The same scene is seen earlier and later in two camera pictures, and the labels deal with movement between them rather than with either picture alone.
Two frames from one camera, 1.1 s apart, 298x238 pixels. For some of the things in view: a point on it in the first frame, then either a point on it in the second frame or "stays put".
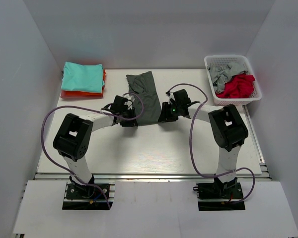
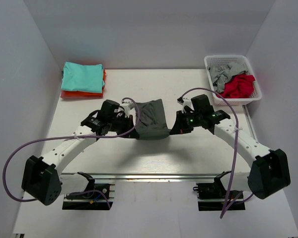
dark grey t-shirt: (143, 89) -> (153, 124)
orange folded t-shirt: (67, 94) stays put
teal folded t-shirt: (83, 78) stays put
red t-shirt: (240, 86) stays put
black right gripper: (165, 116) -> (180, 127)
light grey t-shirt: (220, 75) stays put
